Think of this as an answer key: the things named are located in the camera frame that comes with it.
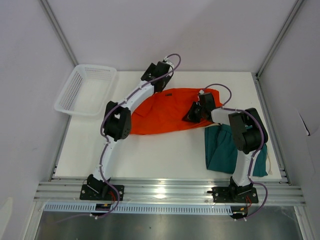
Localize orange shorts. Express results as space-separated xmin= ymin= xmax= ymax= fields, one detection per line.
xmin=130 ymin=88 xmax=212 ymax=135

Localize green shorts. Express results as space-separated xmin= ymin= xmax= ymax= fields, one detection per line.
xmin=204 ymin=124 xmax=275 ymax=178

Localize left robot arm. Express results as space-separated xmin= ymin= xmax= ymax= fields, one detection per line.
xmin=80 ymin=59 xmax=174 ymax=200

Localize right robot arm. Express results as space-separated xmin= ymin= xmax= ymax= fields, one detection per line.
xmin=182 ymin=90 xmax=268 ymax=202

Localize white plastic basket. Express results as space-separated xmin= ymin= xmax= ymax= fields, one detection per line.
xmin=54 ymin=64 xmax=117 ymax=118

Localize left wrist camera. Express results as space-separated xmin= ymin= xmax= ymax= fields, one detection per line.
xmin=162 ymin=57 xmax=174 ymax=68

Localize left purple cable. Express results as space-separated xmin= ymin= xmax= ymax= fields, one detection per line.
xmin=56 ymin=53 xmax=182 ymax=223

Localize right table edge rail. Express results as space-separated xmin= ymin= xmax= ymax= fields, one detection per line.
xmin=251 ymin=72 xmax=292 ymax=186

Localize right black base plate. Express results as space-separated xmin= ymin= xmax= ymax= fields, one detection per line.
xmin=206 ymin=186 xmax=259 ymax=204

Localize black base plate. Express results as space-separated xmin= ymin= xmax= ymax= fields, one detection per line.
xmin=79 ymin=184 xmax=118 ymax=201
xmin=206 ymin=186 xmax=259 ymax=204

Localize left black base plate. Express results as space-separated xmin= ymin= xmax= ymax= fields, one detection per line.
xmin=79 ymin=184 xmax=118 ymax=201

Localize left aluminium frame post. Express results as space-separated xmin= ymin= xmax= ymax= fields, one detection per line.
xmin=38 ymin=0 xmax=79 ymax=66

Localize aluminium frame post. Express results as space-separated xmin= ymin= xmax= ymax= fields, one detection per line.
xmin=255 ymin=0 xmax=306 ymax=80
xmin=38 ymin=0 xmax=79 ymax=66

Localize right aluminium frame post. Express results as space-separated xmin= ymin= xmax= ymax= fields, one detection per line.
xmin=255 ymin=0 xmax=306 ymax=80

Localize aluminium mounting rail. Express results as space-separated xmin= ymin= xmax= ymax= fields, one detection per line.
xmin=33 ymin=178 xmax=306 ymax=206

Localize white slotted cable duct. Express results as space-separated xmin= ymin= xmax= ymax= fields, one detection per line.
xmin=43 ymin=201 xmax=250 ymax=216

